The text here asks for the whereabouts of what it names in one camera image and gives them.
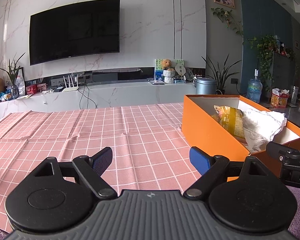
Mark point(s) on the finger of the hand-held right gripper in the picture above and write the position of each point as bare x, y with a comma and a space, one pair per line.
277, 150

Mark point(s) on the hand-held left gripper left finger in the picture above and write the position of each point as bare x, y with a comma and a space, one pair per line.
103, 161

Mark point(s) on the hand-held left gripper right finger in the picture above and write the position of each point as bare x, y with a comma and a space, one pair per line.
199, 162

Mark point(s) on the white paper towel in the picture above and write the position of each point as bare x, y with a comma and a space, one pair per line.
277, 125

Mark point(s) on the orange cardboard box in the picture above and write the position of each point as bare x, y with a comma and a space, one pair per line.
207, 135

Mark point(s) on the white quilted cloth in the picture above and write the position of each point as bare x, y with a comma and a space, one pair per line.
255, 127

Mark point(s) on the yellow snack packet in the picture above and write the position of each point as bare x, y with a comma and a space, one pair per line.
231, 121

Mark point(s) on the white floor appliance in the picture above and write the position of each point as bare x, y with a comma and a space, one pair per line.
295, 95

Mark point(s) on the pink checkered tablecloth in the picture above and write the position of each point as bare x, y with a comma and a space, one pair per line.
65, 140

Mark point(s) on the blue water jug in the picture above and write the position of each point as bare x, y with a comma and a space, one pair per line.
254, 90

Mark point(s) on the white marble TV console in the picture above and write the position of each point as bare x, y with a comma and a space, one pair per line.
115, 96

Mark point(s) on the grey-blue cabinet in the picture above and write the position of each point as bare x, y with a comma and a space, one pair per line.
283, 72

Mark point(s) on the grey metal trash can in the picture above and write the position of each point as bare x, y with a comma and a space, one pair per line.
205, 86

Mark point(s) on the white router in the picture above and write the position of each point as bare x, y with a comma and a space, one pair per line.
70, 88

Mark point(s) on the small black box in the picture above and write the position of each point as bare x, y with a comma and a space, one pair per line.
58, 89

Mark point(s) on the long-leaf potted plant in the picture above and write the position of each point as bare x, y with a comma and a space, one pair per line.
221, 77

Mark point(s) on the decorative plate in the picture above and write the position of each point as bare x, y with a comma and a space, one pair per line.
189, 73

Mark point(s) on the silver laptop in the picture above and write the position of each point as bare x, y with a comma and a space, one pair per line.
155, 82

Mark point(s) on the round white hand fan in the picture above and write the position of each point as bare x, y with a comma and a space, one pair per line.
180, 69

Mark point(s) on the small red box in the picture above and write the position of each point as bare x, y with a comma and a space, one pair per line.
41, 87
31, 89

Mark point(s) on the green landscape painting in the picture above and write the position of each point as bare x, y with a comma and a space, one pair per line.
158, 68

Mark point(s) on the leafy pothos plant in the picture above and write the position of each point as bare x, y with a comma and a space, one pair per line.
265, 45

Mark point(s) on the brown teddy bear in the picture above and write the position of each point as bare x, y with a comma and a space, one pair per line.
166, 64

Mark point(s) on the paper envelope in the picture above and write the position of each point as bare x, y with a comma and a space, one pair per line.
22, 97

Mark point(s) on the blue snack bag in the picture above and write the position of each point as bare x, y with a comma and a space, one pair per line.
5, 96

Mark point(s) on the green plant in glass vase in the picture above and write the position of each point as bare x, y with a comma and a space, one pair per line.
13, 80

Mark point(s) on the black television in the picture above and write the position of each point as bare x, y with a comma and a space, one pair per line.
75, 31

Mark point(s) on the hanging vine plant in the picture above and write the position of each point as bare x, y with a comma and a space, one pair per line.
226, 17

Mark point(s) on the wall socket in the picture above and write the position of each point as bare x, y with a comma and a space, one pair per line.
234, 81

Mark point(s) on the black photo frame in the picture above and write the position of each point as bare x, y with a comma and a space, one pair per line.
22, 73

